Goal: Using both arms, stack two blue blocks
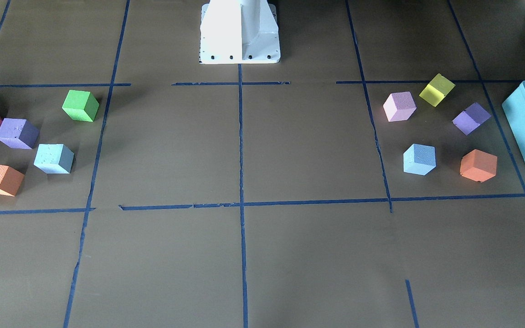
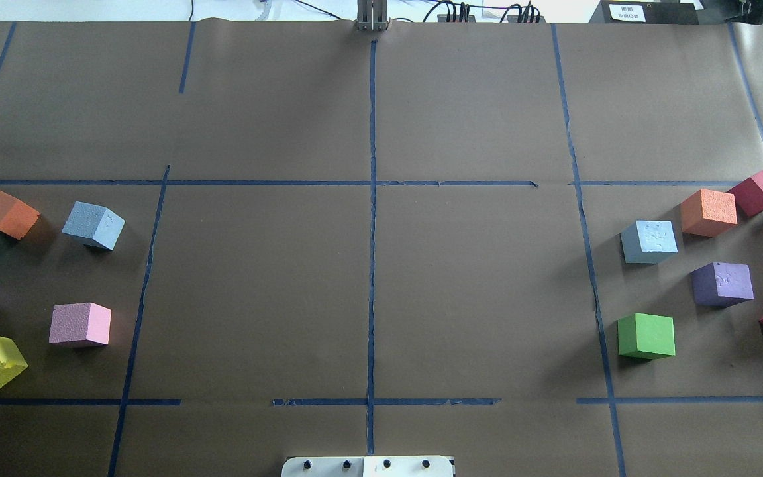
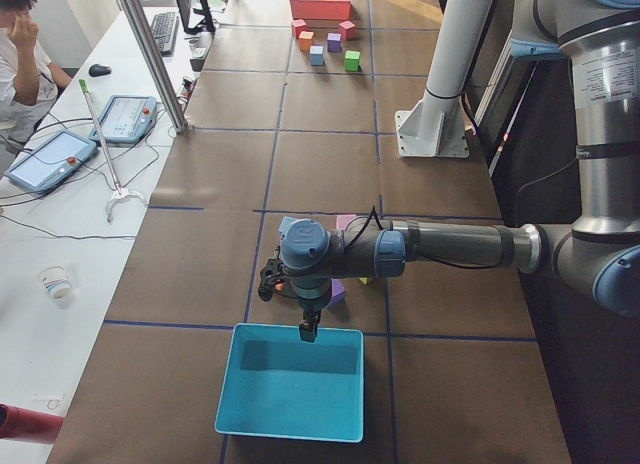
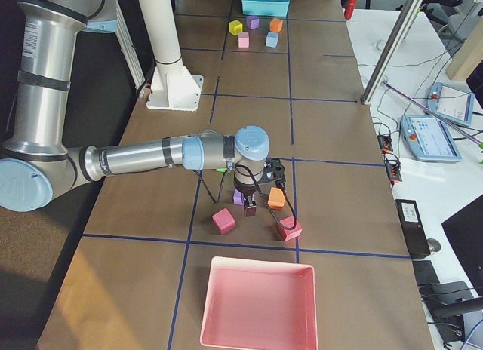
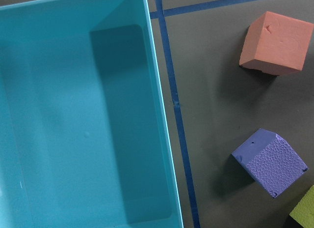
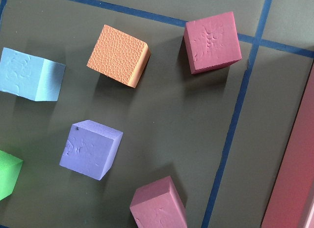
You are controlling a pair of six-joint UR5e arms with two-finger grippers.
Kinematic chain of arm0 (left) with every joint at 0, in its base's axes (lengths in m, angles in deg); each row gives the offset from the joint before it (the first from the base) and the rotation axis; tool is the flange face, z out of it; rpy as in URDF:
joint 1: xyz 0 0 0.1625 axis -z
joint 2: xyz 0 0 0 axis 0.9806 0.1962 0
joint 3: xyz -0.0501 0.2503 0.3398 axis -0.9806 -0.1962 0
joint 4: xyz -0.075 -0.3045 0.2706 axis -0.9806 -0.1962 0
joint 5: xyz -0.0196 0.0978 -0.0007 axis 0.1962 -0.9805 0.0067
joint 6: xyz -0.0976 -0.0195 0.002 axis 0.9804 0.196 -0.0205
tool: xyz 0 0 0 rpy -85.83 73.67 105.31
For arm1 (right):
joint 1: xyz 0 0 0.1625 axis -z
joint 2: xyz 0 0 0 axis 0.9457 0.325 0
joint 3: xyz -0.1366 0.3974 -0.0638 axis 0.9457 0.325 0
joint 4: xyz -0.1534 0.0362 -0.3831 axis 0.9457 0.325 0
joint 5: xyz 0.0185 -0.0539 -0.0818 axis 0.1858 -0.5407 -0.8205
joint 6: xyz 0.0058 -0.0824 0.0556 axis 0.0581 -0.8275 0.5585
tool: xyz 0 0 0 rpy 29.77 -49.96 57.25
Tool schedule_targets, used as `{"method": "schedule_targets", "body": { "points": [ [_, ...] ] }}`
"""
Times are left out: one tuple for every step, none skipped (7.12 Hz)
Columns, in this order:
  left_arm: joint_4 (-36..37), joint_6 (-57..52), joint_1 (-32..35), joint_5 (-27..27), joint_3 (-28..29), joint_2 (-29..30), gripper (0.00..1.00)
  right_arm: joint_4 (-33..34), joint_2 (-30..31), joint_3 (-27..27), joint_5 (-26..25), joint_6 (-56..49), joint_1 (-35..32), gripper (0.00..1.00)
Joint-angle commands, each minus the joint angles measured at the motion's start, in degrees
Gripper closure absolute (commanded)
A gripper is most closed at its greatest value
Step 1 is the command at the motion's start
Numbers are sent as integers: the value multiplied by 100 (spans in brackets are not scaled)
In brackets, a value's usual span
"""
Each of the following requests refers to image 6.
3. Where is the light blue foam block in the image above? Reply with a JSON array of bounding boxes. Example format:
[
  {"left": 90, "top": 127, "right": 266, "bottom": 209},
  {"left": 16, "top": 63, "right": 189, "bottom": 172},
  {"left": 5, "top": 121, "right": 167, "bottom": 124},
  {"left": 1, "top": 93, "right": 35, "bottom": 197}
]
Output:
[{"left": 0, "top": 47, "right": 65, "bottom": 101}]

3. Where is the orange foam block right side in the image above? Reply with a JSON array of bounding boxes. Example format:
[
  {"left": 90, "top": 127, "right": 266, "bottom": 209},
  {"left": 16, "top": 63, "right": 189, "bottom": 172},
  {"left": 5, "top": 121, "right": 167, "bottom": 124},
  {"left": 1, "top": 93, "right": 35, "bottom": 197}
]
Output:
[{"left": 86, "top": 25, "right": 151, "bottom": 88}]

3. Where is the purple foam block right side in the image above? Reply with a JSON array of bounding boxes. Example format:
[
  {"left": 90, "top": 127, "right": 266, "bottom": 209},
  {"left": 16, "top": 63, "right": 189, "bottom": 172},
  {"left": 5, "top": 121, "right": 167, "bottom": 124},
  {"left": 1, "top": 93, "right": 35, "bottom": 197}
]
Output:
[{"left": 59, "top": 120, "right": 123, "bottom": 180}]

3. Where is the dark pink block far right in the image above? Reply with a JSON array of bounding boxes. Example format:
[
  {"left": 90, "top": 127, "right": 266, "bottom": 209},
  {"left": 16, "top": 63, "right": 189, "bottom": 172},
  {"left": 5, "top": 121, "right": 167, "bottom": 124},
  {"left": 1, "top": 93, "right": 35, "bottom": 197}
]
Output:
[{"left": 183, "top": 11, "right": 242, "bottom": 74}]

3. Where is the dark pink block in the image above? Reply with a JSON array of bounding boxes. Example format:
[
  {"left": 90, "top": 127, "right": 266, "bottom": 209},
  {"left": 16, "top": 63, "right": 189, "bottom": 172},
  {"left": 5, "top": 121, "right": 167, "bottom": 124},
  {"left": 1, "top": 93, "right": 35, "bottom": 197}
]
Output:
[
  {"left": 183, "top": 11, "right": 242, "bottom": 74},
  {"left": 130, "top": 176, "right": 187, "bottom": 228}
]

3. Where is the dark pink block near right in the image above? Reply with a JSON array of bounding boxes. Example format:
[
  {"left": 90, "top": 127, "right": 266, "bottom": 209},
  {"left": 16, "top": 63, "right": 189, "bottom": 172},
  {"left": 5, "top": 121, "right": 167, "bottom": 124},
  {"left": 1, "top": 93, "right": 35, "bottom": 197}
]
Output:
[{"left": 130, "top": 176, "right": 187, "bottom": 228}]

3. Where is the green foam block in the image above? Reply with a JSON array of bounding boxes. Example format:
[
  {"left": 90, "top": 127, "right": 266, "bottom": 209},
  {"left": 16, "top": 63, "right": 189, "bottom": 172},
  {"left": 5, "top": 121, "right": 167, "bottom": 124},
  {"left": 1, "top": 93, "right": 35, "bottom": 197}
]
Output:
[{"left": 0, "top": 150, "right": 24, "bottom": 200}]

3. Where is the pink plastic tray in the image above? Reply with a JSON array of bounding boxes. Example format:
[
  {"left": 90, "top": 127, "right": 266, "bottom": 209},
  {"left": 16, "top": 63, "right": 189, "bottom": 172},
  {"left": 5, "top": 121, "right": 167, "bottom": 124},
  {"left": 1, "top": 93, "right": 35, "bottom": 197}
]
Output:
[{"left": 262, "top": 71, "right": 314, "bottom": 228}]

